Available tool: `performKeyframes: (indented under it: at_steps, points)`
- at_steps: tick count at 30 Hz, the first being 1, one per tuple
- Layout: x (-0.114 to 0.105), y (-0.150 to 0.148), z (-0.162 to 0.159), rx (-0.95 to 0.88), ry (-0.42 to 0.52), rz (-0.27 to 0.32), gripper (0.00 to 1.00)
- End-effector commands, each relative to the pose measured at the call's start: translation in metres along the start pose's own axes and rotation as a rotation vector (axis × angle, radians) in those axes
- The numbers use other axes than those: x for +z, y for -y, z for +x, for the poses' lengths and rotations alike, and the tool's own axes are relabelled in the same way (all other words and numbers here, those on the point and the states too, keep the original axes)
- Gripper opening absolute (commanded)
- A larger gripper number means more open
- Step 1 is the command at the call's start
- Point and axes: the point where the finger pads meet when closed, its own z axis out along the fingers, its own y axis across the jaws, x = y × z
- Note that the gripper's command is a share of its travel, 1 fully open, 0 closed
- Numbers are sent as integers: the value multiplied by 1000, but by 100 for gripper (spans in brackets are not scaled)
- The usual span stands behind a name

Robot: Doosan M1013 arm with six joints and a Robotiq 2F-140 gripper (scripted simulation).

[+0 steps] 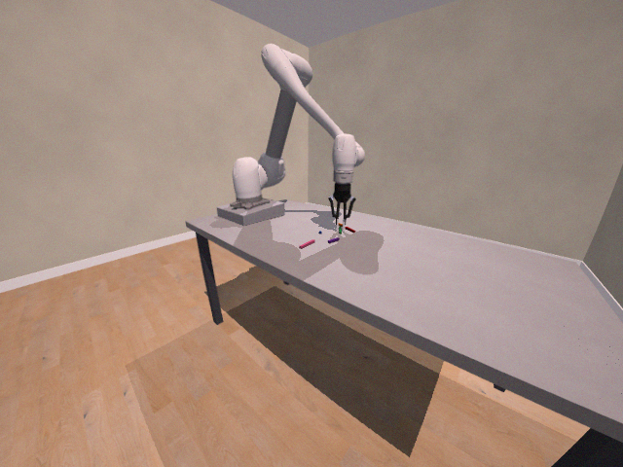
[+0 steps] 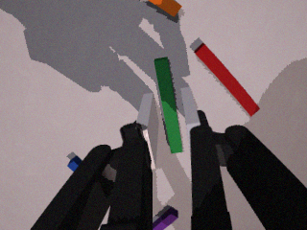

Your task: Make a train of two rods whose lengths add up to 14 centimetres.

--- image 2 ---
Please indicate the green rod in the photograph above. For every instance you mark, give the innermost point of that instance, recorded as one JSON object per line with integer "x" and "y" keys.
{"x": 168, "y": 103}

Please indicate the red rod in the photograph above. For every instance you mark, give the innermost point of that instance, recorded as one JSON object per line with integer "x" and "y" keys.
{"x": 233, "y": 86}

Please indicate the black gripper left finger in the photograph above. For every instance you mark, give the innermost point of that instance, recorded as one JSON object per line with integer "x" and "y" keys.
{"x": 82, "y": 202}

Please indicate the purple rod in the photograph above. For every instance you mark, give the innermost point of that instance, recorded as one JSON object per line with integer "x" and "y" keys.
{"x": 166, "y": 219}

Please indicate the small blue cube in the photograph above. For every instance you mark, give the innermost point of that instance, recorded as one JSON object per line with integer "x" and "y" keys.
{"x": 74, "y": 163}

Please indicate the orange rod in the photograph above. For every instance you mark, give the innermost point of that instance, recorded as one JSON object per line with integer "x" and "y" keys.
{"x": 169, "y": 6}

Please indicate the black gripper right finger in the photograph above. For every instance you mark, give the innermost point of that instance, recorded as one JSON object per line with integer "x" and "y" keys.
{"x": 273, "y": 192}

